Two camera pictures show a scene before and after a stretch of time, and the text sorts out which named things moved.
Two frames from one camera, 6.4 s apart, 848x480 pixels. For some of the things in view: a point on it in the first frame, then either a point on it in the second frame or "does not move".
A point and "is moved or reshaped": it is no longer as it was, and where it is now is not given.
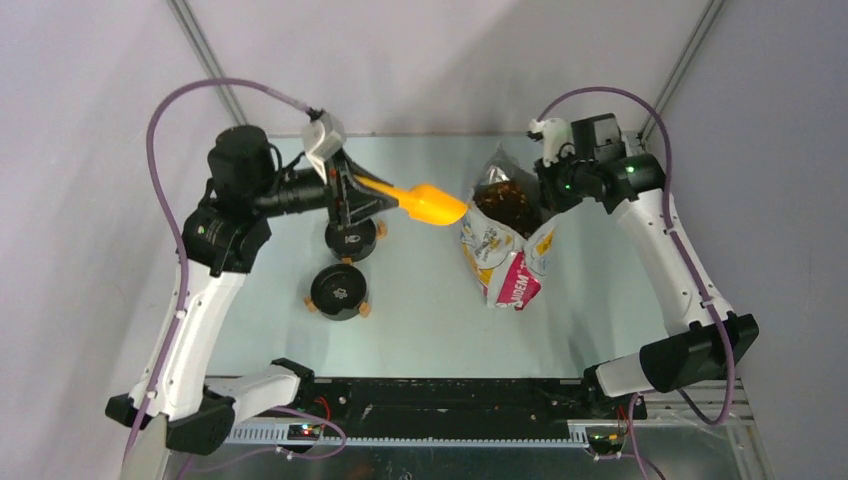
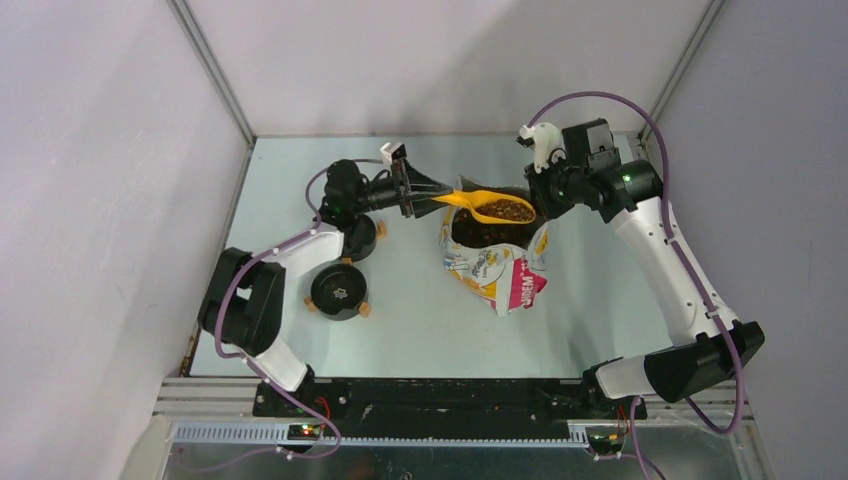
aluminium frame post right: (683, 64) does not move
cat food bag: (506, 230) is moved or reshaped
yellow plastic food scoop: (423, 202) is moved or reshaped
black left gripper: (360, 202) -> (417, 186)
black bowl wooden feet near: (338, 293) does not move
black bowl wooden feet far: (355, 242) does not move
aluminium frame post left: (206, 58) does not move
